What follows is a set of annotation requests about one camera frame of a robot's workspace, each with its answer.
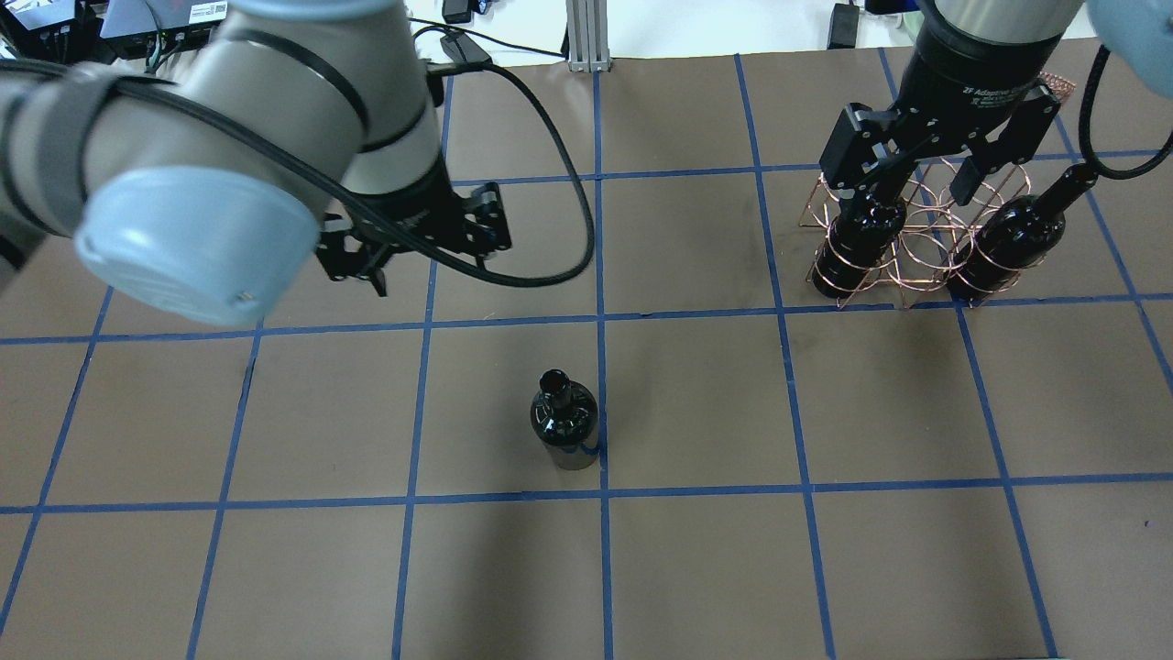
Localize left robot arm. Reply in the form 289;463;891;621
4;1;510;326

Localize black power adapter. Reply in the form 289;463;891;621
440;32;493;67

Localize aluminium frame post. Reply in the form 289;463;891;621
565;0;613;72

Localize dark wine bottle in basket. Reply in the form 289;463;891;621
811;192;908;300

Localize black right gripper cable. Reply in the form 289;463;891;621
1077;41;1173;181

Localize dark glass wine bottle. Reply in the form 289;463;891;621
529;368;601;471

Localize electronics boxes on bench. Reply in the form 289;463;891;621
1;1;231;64

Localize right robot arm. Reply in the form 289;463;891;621
818;1;1169;220

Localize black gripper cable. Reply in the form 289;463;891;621
1077;41;1173;181
0;26;597;288

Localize copper wire wine basket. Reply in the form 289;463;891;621
796;72;1077;309

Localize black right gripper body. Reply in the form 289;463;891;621
818;14;1064;193

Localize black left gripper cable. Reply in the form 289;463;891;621
0;26;597;288

